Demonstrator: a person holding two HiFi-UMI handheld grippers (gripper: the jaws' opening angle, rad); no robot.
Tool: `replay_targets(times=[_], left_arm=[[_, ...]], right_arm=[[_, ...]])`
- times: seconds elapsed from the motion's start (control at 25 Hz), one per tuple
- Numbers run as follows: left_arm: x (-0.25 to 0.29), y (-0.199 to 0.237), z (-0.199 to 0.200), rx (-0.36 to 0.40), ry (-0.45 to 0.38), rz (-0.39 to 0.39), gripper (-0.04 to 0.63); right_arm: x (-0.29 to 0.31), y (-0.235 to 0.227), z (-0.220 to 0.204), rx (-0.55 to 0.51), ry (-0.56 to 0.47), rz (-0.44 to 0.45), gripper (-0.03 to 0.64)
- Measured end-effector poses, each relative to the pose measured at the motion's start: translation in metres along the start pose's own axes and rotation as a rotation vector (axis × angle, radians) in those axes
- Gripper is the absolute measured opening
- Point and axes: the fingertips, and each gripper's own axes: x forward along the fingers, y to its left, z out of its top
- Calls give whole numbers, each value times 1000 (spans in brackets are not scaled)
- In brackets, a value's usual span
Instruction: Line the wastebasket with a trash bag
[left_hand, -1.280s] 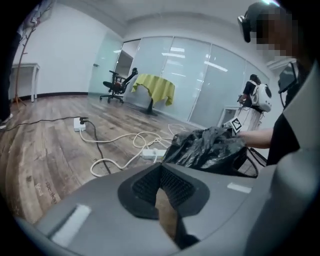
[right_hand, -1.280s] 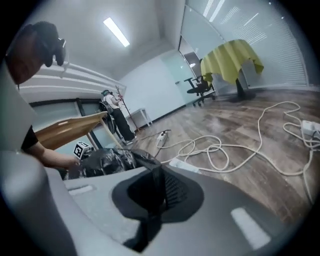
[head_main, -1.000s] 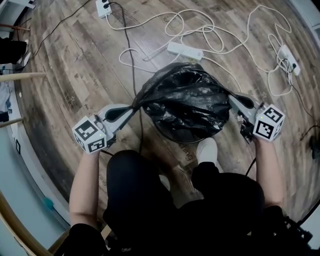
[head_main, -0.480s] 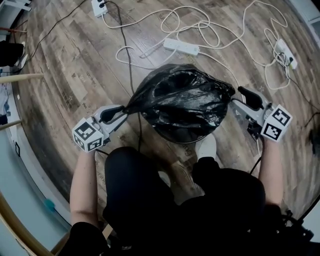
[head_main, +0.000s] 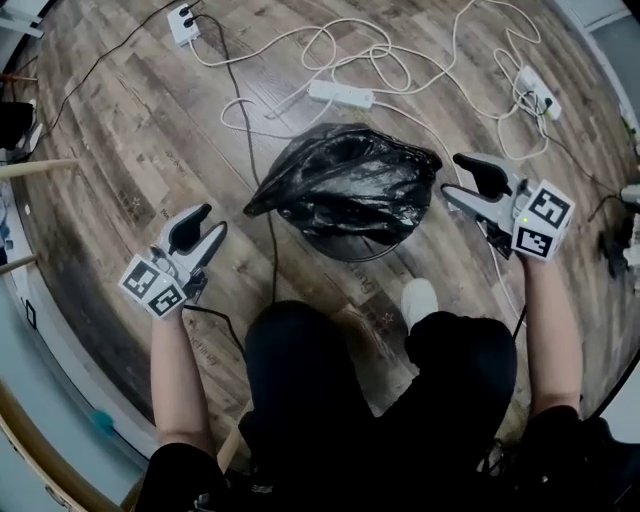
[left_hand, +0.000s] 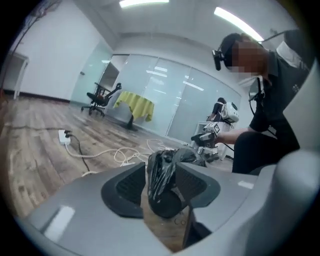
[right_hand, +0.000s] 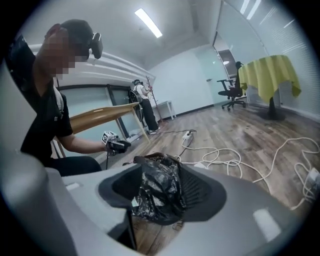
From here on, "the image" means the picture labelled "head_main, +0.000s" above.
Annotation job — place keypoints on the long white power strip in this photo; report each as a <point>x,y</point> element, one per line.
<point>340,94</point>

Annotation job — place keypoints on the person's black clothes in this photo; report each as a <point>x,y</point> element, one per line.
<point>310,400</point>

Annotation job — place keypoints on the white desk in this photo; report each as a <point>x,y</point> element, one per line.
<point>20,20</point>

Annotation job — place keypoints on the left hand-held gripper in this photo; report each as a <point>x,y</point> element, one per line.
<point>152,287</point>

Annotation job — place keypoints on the black plastic trash bag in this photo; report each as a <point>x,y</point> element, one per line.
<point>350,185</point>

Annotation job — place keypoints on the person's right forearm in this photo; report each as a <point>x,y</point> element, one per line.
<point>552,340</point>

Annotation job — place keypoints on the square white power strip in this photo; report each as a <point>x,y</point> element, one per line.
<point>182,25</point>

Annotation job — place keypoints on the person's right white shoe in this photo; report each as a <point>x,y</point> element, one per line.
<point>419,300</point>

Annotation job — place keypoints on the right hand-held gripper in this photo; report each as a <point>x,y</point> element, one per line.
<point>542,220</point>

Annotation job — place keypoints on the person's left forearm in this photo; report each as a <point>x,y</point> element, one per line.
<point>177,380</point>

